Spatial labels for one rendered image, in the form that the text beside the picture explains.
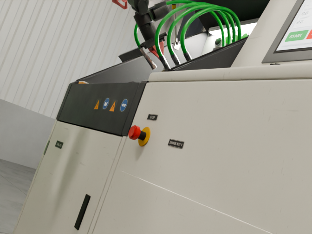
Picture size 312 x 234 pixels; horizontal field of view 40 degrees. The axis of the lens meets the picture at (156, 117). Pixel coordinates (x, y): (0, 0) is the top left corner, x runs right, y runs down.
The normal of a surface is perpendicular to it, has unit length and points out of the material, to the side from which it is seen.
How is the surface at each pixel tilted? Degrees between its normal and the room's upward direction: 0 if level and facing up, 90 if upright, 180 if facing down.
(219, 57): 90
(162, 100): 90
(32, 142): 90
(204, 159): 90
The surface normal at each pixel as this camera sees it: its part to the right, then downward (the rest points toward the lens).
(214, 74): -0.81, -0.34
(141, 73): 0.48, 0.06
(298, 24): -0.71, -0.56
